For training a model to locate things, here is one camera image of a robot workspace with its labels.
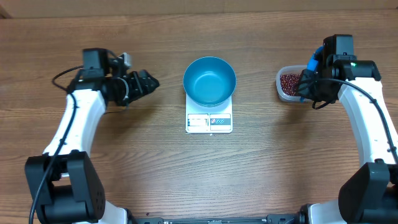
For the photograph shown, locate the red beans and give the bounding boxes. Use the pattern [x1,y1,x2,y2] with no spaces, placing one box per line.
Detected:
[280,73,300,96]

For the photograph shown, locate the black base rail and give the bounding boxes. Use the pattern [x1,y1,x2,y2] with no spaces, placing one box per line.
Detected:
[128,213,306,224]

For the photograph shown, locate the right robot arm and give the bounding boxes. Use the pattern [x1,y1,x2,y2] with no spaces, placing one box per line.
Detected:
[295,34,397,223]

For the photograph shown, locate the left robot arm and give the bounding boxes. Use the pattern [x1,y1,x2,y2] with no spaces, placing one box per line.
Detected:
[25,48,160,223]

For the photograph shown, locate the teal metal bowl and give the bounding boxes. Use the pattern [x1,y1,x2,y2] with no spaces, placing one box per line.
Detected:
[183,56,237,107]

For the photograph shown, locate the blue plastic measuring scoop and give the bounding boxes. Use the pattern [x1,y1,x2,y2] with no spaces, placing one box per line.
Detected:
[296,46,323,103]

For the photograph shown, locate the white digital kitchen scale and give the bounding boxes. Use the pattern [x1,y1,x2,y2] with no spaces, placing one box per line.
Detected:
[185,96,233,134]

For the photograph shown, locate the clear plastic container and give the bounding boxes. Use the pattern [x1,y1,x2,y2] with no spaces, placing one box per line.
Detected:
[275,65,310,103]

